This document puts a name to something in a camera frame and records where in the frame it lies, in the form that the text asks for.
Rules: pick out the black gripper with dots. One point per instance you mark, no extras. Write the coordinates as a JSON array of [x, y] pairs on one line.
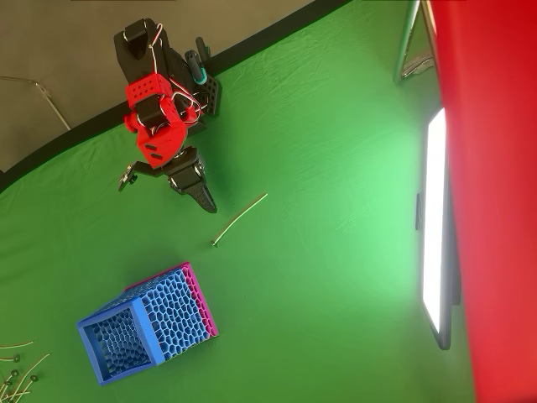
[[187, 173]]

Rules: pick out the thin green-white stick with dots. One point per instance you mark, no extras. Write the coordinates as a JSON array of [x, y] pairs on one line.
[[241, 216]]

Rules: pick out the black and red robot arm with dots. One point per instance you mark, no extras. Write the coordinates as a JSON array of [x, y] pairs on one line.
[[147, 94]]

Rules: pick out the blue honeycomb basket magenta base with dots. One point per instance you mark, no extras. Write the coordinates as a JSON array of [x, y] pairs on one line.
[[172, 310]]

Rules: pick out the green cloth black rim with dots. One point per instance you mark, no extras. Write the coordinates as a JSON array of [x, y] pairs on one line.
[[314, 168]]

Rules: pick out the thin grey metal rod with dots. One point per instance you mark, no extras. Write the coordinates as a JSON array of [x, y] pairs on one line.
[[50, 101]]

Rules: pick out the white LED light panel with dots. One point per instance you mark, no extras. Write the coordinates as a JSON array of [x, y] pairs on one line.
[[434, 210]]

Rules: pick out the chrome metal stand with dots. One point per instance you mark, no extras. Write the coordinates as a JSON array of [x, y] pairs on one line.
[[405, 46]]

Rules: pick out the large red cloth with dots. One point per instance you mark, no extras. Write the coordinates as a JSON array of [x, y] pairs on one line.
[[495, 189]]

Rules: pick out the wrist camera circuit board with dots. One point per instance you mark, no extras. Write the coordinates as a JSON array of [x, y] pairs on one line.
[[126, 178]]

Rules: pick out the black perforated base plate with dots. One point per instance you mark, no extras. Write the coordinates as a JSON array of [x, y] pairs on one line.
[[212, 94]]

